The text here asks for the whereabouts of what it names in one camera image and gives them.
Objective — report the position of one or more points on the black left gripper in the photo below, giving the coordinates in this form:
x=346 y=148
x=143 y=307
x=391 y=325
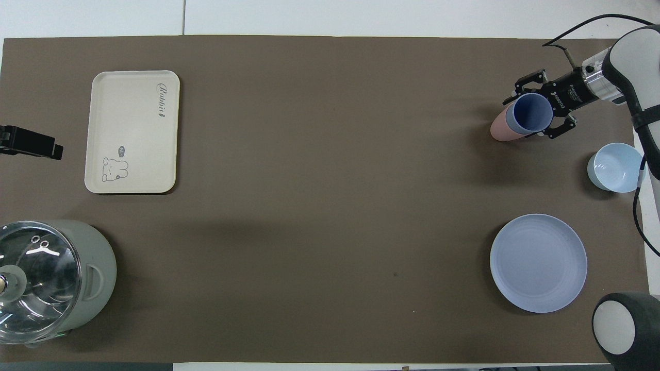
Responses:
x=4 y=140

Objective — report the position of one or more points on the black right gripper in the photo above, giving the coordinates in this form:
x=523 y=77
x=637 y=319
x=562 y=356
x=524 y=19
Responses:
x=567 y=91

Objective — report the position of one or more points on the blue plastic cup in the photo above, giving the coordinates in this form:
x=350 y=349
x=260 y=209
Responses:
x=531 y=113

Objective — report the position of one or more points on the pink plastic cup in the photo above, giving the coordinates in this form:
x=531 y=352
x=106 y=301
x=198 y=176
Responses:
x=502 y=131

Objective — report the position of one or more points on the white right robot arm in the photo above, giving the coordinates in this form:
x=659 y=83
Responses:
x=626 y=56

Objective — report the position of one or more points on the cream rabbit print tray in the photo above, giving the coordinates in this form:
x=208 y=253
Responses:
x=131 y=131

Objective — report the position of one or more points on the light blue bowl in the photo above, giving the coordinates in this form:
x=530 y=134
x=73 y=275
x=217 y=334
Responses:
x=616 y=167

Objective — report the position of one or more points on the pale green cooking pot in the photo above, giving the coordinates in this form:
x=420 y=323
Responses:
x=98 y=268

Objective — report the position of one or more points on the glass pot lid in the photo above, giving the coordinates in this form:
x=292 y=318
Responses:
x=46 y=288

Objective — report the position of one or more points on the blue round plate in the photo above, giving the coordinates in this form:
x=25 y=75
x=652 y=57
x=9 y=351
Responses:
x=539 y=263

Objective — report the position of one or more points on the brown table mat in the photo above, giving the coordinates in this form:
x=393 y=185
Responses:
x=330 y=206

